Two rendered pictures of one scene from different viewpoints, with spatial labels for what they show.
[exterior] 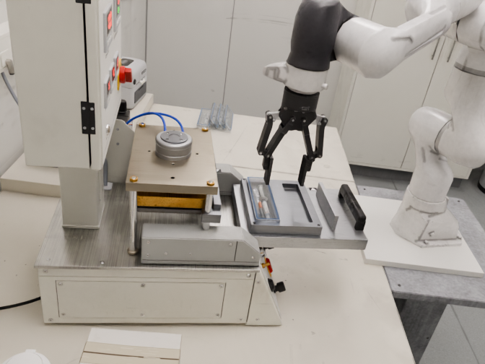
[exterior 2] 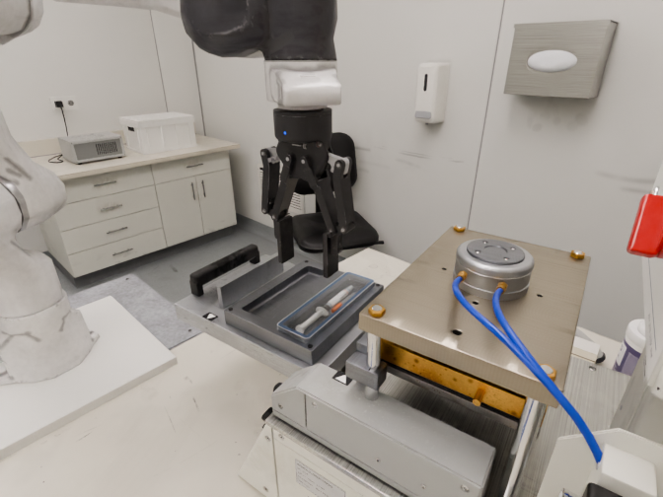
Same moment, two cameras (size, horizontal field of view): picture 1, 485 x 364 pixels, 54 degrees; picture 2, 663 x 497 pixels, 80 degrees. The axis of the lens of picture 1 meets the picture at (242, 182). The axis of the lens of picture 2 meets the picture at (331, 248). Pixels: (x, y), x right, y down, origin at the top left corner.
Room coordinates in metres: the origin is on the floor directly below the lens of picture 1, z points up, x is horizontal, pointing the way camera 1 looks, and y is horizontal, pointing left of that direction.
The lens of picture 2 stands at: (1.31, 0.31, 1.34)
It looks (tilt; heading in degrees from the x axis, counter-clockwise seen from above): 26 degrees down; 225
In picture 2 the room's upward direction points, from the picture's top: straight up
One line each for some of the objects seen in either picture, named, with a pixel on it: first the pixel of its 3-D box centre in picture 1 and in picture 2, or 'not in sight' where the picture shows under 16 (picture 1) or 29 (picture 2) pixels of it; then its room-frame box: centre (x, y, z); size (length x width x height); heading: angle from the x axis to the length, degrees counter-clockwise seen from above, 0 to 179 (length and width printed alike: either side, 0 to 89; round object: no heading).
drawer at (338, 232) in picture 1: (296, 209); (285, 300); (0.97, -0.14, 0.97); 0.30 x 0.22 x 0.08; 101
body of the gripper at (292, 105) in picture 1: (298, 109); (303, 143); (0.96, -0.10, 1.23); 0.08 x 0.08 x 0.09
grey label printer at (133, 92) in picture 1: (114, 79); not in sight; (1.90, 0.60, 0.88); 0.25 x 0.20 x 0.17; 86
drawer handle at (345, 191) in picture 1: (351, 206); (227, 267); (1.00, -0.28, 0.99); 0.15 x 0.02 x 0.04; 11
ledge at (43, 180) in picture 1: (92, 132); not in sight; (1.60, 0.59, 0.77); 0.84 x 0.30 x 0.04; 2
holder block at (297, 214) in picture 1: (278, 204); (308, 303); (0.96, -0.09, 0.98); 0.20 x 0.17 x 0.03; 11
